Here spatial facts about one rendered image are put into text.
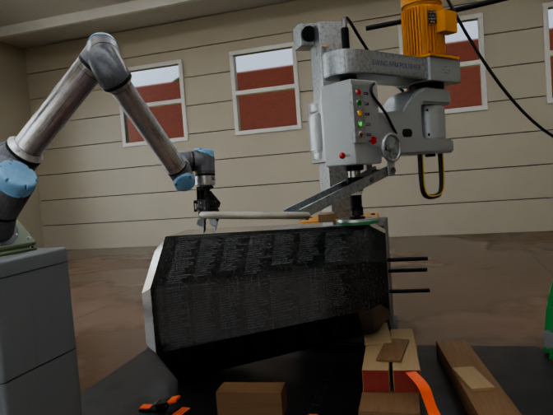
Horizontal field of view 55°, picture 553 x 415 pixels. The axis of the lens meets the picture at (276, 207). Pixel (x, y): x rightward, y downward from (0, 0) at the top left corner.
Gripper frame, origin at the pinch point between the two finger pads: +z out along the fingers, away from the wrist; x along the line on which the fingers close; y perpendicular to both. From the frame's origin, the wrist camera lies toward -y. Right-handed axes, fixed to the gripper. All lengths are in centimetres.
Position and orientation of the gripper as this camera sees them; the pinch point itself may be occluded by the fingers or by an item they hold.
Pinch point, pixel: (209, 230)
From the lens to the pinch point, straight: 243.1
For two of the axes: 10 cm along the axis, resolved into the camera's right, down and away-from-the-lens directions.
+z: 0.4, 10.0, 0.1
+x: 9.2, -0.3, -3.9
